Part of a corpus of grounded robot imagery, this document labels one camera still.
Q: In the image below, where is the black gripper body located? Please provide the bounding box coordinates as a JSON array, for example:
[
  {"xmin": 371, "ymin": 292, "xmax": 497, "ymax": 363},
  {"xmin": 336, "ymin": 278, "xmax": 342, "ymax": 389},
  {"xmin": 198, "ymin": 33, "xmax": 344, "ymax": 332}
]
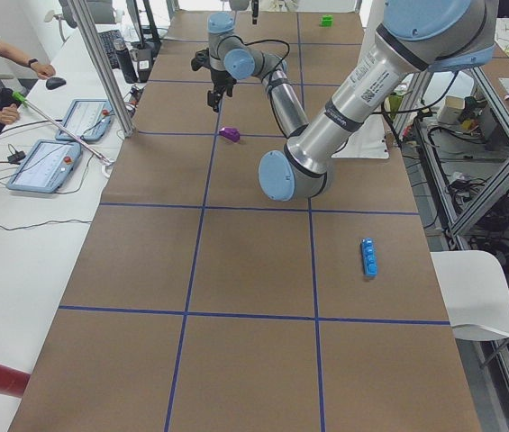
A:
[{"xmin": 211, "ymin": 69, "xmax": 235, "ymax": 95}]

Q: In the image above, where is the purple trapezoid block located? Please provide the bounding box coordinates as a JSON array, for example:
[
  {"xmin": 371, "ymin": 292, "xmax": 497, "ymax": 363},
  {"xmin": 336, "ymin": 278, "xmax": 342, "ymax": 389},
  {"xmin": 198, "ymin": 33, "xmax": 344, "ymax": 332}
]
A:
[{"xmin": 218, "ymin": 127, "xmax": 241, "ymax": 143}]

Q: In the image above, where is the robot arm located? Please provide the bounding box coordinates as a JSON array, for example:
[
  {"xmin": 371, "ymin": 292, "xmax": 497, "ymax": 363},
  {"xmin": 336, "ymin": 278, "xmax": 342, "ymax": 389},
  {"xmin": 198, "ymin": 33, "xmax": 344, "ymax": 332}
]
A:
[{"xmin": 192, "ymin": 1, "xmax": 498, "ymax": 202}]

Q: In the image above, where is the black water bottle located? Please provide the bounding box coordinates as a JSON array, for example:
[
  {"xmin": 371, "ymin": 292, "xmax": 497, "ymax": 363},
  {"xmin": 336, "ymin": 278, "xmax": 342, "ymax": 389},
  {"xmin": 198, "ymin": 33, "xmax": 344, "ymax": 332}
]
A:
[{"xmin": 113, "ymin": 38, "xmax": 138, "ymax": 84}]

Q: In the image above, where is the green brick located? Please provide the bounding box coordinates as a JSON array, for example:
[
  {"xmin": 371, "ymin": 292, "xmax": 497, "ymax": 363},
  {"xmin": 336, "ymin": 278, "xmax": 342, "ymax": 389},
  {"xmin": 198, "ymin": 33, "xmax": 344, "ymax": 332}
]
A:
[{"xmin": 320, "ymin": 14, "xmax": 333, "ymax": 27}]

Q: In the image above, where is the black keyboard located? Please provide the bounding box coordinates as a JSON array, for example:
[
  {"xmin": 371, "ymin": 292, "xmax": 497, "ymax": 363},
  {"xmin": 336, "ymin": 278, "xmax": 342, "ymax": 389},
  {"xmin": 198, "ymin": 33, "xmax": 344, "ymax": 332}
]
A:
[{"xmin": 98, "ymin": 30, "xmax": 126, "ymax": 69}]

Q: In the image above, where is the far teach pendant tablet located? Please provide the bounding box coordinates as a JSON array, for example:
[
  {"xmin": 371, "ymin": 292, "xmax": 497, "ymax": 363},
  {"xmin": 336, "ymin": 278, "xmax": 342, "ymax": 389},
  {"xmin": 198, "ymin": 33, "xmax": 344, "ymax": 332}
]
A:
[{"xmin": 61, "ymin": 99, "xmax": 114, "ymax": 142}]

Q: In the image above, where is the teach pendant tablet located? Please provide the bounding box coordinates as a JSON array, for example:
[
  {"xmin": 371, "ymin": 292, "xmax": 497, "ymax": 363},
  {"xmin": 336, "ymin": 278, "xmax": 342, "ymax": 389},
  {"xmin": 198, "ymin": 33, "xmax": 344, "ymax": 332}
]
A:
[
  {"xmin": 6, "ymin": 139, "xmax": 82, "ymax": 194},
  {"xmin": 61, "ymin": 99, "xmax": 114, "ymax": 142}
]

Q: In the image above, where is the black computer mouse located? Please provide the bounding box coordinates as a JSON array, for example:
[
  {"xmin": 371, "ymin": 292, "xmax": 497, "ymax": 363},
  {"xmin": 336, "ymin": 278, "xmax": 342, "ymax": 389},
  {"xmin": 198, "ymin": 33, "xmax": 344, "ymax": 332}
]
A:
[{"xmin": 45, "ymin": 76, "xmax": 67, "ymax": 90}]

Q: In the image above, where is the near teach pendant tablet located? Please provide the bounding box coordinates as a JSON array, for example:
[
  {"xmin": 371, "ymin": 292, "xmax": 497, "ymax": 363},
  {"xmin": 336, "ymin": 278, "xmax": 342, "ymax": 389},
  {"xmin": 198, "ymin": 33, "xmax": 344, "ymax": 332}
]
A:
[{"xmin": 6, "ymin": 139, "xmax": 82, "ymax": 194}]

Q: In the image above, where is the metal rod green tip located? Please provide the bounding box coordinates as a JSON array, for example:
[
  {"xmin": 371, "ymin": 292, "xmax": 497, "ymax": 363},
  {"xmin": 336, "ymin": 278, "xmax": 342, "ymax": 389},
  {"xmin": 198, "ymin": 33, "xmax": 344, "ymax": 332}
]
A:
[{"xmin": 13, "ymin": 91, "xmax": 114, "ymax": 167}]

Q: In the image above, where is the long blue brick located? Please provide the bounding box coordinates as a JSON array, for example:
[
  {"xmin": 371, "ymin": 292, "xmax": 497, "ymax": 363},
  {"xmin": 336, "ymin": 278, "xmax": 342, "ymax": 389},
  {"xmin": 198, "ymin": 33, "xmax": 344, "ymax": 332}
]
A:
[{"xmin": 360, "ymin": 238, "xmax": 378, "ymax": 277}]

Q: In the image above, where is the white chair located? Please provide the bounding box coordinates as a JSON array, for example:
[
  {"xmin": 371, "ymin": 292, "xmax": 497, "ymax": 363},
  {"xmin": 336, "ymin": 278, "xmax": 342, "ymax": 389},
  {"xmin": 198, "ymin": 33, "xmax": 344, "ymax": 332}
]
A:
[{"xmin": 431, "ymin": 250, "xmax": 509, "ymax": 341}]

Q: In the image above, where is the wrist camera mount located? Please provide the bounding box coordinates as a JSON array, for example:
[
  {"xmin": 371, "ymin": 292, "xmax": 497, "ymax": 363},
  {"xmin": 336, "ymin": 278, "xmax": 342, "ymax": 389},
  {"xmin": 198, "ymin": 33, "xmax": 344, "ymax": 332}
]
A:
[{"xmin": 191, "ymin": 49, "xmax": 211, "ymax": 72}]

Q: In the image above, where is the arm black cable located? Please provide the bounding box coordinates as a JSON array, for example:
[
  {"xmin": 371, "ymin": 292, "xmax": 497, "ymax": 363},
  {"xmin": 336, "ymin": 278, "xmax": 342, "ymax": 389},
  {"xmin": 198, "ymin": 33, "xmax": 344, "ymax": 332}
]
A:
[{"xmin": 240, "ymin": 39, "xmax": 292, "ymax": 86}]

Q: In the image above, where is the aluminium frame post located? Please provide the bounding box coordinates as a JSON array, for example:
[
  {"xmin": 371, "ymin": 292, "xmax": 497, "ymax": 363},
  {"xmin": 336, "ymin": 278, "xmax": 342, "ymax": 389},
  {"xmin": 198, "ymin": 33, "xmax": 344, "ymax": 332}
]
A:
[{"xmin": 68, "ymin": 0, "xmax": 134, "ymax": 138}]

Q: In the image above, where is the aluminium side frame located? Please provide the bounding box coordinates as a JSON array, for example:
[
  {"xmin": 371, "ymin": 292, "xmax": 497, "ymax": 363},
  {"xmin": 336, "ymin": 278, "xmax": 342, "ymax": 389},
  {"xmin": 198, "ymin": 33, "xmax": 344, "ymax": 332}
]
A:
[{"xmin": 403, "ymin": 58, "xmax": 509, "ymax": 431}]

